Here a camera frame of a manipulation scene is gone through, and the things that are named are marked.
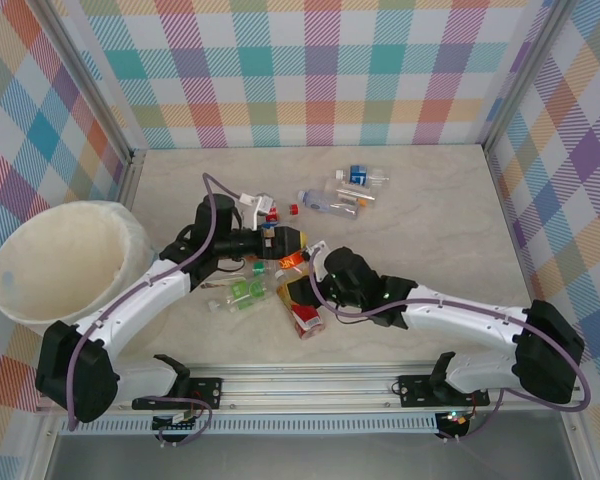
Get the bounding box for orange label orange cap bottle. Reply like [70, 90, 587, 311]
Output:
[274, 252, 314, 274]

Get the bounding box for red yellow label tea bottle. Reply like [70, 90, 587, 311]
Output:
[274, 269, 326, 341]

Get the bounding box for red label cola bottle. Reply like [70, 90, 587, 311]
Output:
[258, 192, 301, 226]

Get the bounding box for bluish clear water bottle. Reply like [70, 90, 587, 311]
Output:
[298, 187, 361, 221]

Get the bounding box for green label clear bottle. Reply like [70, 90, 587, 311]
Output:
[207, 277, 274, 315]

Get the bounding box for clear bottle orange cap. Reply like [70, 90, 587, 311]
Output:
[335, 183, 381, 207]

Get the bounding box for blue label white cap bottle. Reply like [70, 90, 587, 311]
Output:
[334, 164, 390, 189]

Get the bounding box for cream round bin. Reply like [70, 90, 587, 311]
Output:
[0, 199, 156, 337]

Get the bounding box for small controller circuit board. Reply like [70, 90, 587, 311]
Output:
[439, 409, 474, 429]
[152, 412, 199, 432]

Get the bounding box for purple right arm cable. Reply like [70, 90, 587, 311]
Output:
[307, 249, 594, 444]

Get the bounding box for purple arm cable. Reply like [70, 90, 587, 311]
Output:
[65, 172, 244, 449]
[307, 249, 594, 444]

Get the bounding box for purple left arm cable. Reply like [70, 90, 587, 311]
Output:
[65, 172, 244, 449]

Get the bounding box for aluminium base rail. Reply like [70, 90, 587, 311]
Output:
[37, 363, 519, 414]

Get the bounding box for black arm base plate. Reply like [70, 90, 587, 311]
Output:
[397, 373, 491, 409]
[132, 377, 225, 411]

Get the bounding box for white slotted cable duct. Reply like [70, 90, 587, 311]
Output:
[59, 417, 440, 436]

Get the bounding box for aluminium frame post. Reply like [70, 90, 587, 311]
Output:
[479, 0, 574, 156]
[37, 0, 146, 166]

